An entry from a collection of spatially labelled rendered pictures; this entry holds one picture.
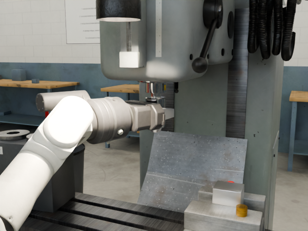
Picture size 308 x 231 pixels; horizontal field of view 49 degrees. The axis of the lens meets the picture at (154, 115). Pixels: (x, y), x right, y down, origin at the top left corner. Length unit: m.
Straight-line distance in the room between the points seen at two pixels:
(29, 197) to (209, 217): 0.35
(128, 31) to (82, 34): 5.36
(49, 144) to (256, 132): 0.72
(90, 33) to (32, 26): 1.25
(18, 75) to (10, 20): 1.14
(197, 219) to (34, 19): 6.15
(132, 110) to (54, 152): 0.20
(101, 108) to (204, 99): 0.55
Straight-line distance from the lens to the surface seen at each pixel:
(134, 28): 0.64
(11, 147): 1.00
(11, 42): 7.05
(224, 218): 0.70
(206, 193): 0.81
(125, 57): 0.65
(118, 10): 0.53
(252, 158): 1.13
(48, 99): 0.63
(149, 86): 0.75
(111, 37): 0.71
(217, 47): 0.83
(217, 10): 0.75
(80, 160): 2.71
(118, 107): 0.66
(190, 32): 0.67
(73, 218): 0.95
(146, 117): 0.70
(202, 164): 1.11
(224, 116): 1.11
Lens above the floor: 1.37
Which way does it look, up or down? 10 degrees down
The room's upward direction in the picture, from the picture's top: straight up
